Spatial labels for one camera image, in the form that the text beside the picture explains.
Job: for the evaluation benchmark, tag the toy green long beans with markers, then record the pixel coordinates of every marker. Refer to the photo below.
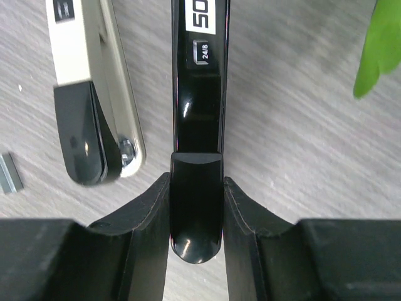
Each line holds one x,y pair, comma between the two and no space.
381,49

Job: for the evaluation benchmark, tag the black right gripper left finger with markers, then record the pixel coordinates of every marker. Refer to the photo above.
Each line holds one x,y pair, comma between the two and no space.
122,256

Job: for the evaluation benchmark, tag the silver staple strip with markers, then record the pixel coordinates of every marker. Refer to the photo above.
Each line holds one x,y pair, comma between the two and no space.
10,180

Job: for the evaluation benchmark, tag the black deli stapler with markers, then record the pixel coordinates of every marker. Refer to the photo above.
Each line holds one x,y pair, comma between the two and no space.
200,43

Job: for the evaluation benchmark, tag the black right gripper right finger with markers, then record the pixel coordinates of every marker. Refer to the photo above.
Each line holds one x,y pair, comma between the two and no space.
268,258

